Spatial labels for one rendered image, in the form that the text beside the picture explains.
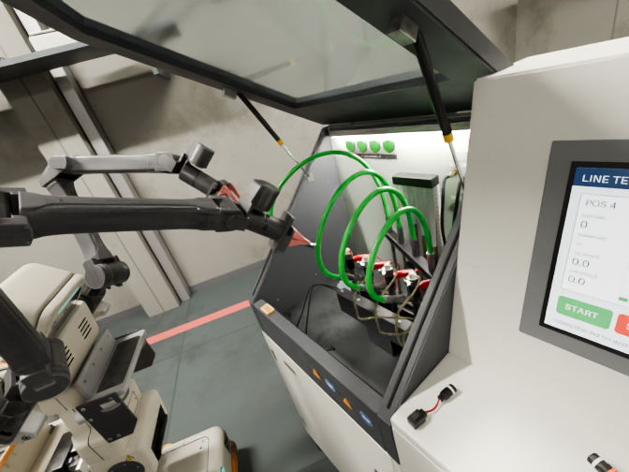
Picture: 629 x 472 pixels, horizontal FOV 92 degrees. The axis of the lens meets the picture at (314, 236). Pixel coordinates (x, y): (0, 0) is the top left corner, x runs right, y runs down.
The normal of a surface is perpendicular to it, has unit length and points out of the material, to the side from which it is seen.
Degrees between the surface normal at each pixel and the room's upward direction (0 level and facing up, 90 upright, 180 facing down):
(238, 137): 90
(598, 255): 76
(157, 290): 90
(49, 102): 90
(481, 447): 0
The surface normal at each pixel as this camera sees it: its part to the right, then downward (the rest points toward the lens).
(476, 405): -0.25, -0.86
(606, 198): -0.80, 0.24
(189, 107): 0.26, 0.37
